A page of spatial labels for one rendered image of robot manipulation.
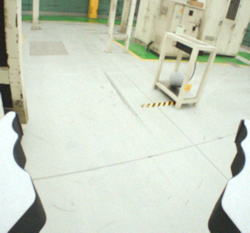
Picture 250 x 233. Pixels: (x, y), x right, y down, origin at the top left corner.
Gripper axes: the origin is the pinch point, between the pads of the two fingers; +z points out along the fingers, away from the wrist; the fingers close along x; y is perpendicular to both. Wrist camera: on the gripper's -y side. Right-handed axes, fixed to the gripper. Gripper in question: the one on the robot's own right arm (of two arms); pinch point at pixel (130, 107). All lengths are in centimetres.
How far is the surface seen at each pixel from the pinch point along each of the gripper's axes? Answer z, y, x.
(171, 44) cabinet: 418, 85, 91
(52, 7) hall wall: 901, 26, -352
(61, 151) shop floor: 98, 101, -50
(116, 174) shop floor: 84, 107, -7
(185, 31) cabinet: 431, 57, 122
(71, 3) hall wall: 939, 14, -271
